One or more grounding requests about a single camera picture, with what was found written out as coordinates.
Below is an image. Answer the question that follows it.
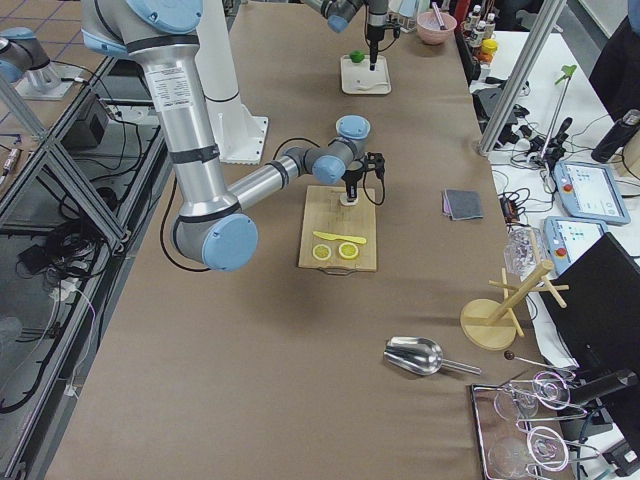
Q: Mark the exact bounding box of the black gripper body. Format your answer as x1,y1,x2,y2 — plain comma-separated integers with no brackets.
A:
342,162,365,188
367,12,386,41

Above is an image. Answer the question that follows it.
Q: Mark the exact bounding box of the white steamed bun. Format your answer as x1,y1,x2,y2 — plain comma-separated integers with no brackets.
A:
339,195,359,207

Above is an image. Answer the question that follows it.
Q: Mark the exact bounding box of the white ceramic spoon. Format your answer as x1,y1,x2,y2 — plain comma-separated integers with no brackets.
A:
353,82,390,94

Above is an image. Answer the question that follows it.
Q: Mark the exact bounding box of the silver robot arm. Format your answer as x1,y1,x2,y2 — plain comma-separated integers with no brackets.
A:
81,1,370,271
302,0,393,71

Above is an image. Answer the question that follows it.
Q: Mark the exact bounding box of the pink bowl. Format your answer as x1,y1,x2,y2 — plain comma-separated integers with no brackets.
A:
416,11,458,45

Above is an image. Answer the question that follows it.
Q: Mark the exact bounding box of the green lime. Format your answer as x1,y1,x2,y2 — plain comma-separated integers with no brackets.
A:
349,50,365,64

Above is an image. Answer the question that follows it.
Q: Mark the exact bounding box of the beige serving tray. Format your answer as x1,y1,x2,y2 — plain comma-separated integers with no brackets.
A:
340,55,391,95

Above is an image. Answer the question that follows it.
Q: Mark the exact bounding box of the yellow plastic knife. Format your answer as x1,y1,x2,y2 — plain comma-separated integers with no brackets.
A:
312,230,367,245

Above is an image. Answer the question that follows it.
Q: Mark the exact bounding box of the bamboo cutting board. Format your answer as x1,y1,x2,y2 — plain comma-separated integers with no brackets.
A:
298,186,377,272

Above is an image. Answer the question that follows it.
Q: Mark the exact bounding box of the lemon slice upper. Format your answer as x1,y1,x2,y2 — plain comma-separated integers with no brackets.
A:
338,241,360,260

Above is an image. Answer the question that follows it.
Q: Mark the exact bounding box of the lemon slice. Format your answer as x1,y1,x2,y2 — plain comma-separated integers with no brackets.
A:
312,244,332,261
338,241,360,260

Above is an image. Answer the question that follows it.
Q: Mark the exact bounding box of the lemon slice lower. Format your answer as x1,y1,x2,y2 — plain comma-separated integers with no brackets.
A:
312,244,332,261

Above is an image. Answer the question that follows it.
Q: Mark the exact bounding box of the grey folded cloth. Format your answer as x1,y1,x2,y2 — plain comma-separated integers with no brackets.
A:
442,189,483,221

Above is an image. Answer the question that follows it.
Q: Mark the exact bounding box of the metal scoop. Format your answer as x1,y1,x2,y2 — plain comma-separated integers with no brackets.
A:
383,336,482,376

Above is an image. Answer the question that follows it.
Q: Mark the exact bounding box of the wooden mug tree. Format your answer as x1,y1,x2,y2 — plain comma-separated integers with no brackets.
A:
460,260,570,351

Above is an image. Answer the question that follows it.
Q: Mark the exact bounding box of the teach pendant near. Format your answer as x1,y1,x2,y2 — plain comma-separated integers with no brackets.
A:
543,216,608,275

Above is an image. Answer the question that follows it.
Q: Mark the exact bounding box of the teach pendant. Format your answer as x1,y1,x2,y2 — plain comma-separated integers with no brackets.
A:
553,160,631,225
543,216,608,275

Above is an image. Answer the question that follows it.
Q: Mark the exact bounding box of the teach pendant far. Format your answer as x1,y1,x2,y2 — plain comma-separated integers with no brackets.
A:
553,160,631,225

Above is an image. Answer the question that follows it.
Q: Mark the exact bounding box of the black water bottle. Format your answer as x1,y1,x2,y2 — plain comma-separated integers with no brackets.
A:
591,109,639,163

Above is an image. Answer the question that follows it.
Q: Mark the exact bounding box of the black monitor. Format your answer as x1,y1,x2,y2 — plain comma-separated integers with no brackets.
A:
541,233,639,372

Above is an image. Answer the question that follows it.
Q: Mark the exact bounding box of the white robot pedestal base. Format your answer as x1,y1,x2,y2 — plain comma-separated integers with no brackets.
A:
195,0,269,165

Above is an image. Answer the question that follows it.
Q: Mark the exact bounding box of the aluminium frame post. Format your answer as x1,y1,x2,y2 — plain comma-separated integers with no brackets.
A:
477,0,567,157

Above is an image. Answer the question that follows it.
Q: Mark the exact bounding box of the wire glass rack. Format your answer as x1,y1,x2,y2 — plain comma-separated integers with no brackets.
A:
469,371,600,479

